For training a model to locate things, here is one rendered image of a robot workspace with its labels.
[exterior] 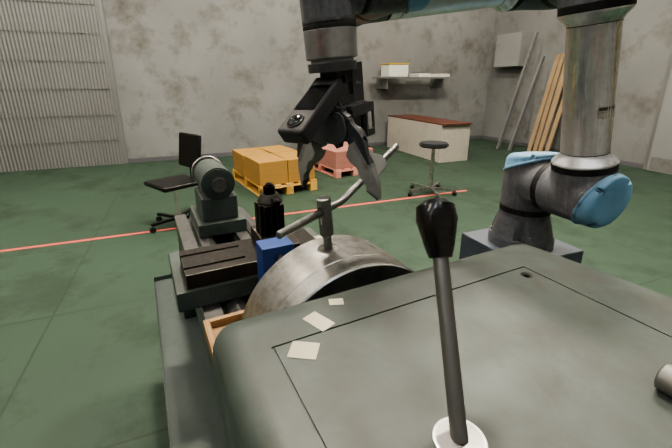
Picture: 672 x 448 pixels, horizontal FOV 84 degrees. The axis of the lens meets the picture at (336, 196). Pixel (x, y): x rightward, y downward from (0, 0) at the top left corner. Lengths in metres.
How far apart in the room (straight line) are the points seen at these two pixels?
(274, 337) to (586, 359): 0.28
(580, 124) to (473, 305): 0.49
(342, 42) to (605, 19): 0.47
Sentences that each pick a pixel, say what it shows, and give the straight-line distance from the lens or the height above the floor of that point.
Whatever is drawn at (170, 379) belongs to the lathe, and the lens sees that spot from 1.50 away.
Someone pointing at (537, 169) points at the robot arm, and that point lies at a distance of 0.95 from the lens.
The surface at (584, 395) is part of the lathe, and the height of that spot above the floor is 1.26.
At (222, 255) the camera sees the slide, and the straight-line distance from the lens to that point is 1.24.
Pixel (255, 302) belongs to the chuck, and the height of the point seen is 1.16.
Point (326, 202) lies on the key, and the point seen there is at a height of 1.32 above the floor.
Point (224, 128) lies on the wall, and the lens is 8.06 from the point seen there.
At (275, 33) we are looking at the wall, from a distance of 8.25.
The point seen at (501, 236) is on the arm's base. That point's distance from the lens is 1.01.
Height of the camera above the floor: 1.49
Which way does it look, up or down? 17 degrees down
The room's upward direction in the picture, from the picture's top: straight up
